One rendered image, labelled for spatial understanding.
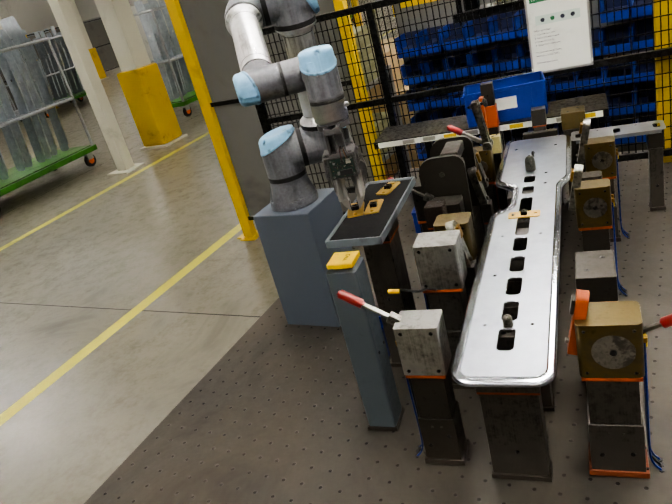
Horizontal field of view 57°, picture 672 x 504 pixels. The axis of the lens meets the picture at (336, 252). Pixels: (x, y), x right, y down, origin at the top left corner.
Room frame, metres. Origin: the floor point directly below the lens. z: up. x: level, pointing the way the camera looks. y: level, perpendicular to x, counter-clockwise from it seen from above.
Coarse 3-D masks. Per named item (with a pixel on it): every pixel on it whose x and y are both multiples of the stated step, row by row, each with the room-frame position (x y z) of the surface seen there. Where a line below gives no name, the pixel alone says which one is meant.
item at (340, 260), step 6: (336, 252) 1.27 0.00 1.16; (342, 252) 1.26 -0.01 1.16; (348, 252) 1.26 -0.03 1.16; (354, 252) 1.25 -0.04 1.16; (336, 258) 1.24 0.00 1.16; (342, 258) 1.23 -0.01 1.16; (348, 258) 1.23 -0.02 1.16; (354, 258) 1.22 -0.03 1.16; (330, 264) 1.22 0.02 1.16; (336, 264) 1.21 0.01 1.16; (342, 264) 1.21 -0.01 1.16; (348, 264) 1.20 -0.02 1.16; (354, 264) 1.21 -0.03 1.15
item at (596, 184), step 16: (576, 192) 1.51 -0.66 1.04; (592, 192) 1.49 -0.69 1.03; (608, 192) 1.48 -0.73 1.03; (576, 208) 1.51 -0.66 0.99; (592, 208) 1.49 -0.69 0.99; (608, 208) 1.48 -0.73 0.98; (592, 224) 1.50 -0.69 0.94; (608, 224) 1.48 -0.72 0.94; (592, 240) 1.50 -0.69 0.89; (608, 240) 1.48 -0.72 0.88; (624, 288) 1.50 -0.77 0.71
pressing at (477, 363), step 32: (512, 160) 1.97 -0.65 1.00; (544, 160) 1.89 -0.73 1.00; (544, 192) 1.65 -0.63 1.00; (512, 224) 1.50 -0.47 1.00; (544, 224) 1.45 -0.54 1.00; (480, 256) 1.37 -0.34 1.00; (512, 256) 1.33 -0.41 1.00; (544, 256) 1.29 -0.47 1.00; (480, 288) 1.23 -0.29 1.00; (544, 288) 1.15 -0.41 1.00; (480, 320) 1.10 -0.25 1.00; (544, 320) 1.04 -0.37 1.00; (480, 352) 0.99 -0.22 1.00; (512, 352) 0.97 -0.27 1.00; (544, 352) 0.94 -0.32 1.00; (480, 384) 0.91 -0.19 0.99; (512, 384) 0.89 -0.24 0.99; (544, 384) 0.87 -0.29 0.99
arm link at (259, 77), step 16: (240, 0) 1.72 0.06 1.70; (256, 0) 1.74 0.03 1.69; (240, 16) 1.67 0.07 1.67; (256, 16) 1.70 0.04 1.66; (240, 32) 1.60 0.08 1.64; (256, 32) 1.59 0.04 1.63; (240, 48) 1.54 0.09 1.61; (256, 48) 1.51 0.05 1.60; (240, 64) 1.49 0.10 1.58; (256, 64) 1.44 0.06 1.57; (272, 64) 1.42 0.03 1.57; (240, 80) 1.40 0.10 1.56; (256, 80) 1.40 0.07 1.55; (272, 80) 1.39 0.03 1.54; (240, 96) 1.40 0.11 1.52; (256, 96) 1.40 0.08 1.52; (272, 96) 1.40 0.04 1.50
